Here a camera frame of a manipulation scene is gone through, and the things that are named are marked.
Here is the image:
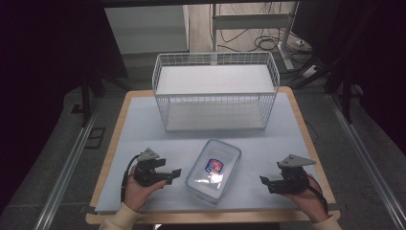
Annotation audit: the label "metal floor rail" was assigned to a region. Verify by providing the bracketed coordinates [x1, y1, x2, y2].
[33, 97, 102, 230]
[327, 93, 406, 230]

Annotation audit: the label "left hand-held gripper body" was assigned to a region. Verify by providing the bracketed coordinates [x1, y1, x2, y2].
[132, 147, 168, 188]

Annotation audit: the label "black floor cables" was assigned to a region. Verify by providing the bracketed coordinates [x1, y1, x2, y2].
[209, 3, 312, 55]

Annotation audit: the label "black metal stand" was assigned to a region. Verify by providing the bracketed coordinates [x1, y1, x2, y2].
[70, 71, 132, 128]
[292, 54, 356, 125]

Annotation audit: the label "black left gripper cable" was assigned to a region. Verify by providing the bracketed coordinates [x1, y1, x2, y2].
[120, 153, 143, 203]

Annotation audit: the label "white power strip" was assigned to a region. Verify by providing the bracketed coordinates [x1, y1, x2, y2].
[301, 64, 319, 80]

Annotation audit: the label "clear plastic lidded container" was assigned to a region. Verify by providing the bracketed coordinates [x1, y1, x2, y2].
[184, 138, 242, 205]

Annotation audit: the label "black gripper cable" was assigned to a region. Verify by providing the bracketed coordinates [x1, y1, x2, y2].
[305, 173, 329, 216]
[120, 153, 143, 203]

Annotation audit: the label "person's left hand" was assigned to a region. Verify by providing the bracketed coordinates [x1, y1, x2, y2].
[123, 164, 168, 213]

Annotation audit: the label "white cabinet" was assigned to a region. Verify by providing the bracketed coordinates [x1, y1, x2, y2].
[103, 4, 191, 55]

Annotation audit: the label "white wire shelf rack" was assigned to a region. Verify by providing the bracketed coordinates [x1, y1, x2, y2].
[151, 51, 281, 133]

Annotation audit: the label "light blue table mat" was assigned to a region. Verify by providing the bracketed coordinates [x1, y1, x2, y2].
[94, 91, 321, 214]

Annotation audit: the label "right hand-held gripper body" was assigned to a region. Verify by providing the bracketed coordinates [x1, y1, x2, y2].
[276, 153, 317, 195]

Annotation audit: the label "white metal desk frame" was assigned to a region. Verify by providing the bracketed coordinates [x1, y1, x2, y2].
[210, 1, 301, 72]

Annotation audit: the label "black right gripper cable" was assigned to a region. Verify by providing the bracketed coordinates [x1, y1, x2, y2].
[305, 173, 329, 216]

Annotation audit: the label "person's right hand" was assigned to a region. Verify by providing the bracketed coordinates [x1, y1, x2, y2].
[282, 173, 329, 224]

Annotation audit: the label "black curtain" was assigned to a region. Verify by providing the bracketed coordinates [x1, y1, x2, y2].
[0, 0, 129, 216]
[291, 0, 406, 156]

